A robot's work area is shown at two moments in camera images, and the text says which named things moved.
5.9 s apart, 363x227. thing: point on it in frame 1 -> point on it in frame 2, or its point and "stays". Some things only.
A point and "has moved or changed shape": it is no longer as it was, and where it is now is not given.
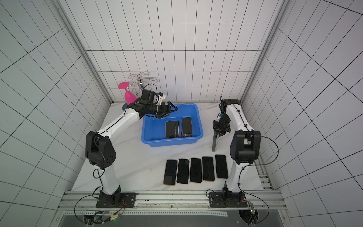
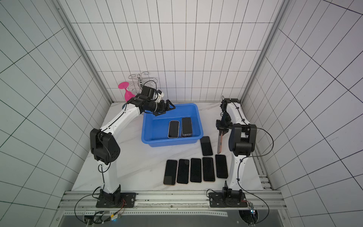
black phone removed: (208, 173) stays
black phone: (221, 166) stays
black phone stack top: (215, 141) -> (206, 146)
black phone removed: (195, 170) stays
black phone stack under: (172, 129) has moved or changed shape
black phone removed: (170, 173) stays
